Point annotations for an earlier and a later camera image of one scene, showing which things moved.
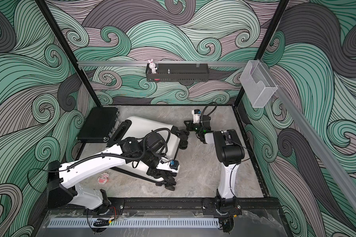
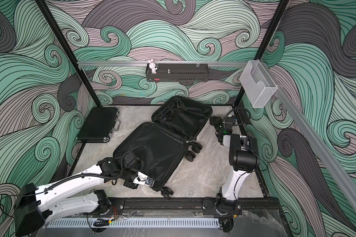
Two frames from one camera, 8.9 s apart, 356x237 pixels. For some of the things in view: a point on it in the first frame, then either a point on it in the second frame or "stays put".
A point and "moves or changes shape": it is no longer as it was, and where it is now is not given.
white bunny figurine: x=152 y=66 stays put
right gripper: x=189 y=126 → x=216 y=121
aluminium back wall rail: x=111 y=63 stays put
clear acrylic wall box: x=257 y=85 stays put
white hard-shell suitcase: x=136 y=127 moves or changes shape
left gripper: x=157 y=173 → x=132 y=184
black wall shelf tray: x=179 y=72 stays put
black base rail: x=216 y=206 stays put
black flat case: x=98 y=125 stays put
